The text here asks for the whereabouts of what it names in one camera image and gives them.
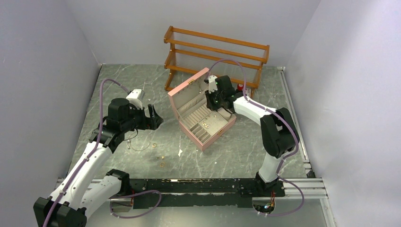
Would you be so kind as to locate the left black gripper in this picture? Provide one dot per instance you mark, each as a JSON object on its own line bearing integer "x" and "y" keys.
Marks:
{"x": 154, "y": 120}

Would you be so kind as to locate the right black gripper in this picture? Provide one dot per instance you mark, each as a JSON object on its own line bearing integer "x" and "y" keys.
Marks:
{"x": 209, "y": 103}

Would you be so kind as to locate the pink jewelry box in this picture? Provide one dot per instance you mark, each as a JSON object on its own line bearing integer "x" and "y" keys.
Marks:
{"x": 189, "y": 104}

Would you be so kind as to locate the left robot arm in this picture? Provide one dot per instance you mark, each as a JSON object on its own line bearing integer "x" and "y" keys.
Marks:
{"x": 71, "y": 204}

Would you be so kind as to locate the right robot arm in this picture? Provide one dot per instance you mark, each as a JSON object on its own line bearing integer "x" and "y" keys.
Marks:
{"x": 279, "y": 136}

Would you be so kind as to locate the small red white box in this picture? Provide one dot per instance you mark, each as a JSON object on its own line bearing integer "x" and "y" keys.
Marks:
{"x": 248, "y": 92}

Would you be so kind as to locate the wooden two-tier shelf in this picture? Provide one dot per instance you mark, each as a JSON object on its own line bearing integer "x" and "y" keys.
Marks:
{"x": 191, "y": 51}

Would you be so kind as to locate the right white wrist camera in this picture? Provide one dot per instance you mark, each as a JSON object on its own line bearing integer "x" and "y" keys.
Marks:
{"x": 211, "y": 81}

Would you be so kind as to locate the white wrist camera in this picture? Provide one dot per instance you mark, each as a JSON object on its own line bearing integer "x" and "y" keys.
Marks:
{"x": 211, "y": 81}
{"x": 135, "y": 97}

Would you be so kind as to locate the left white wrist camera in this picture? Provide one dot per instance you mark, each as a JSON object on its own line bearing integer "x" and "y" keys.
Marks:
{"x": 135, "y": 97}

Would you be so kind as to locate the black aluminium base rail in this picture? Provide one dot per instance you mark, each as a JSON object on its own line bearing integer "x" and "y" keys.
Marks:
{"x": 240, "y": 192}

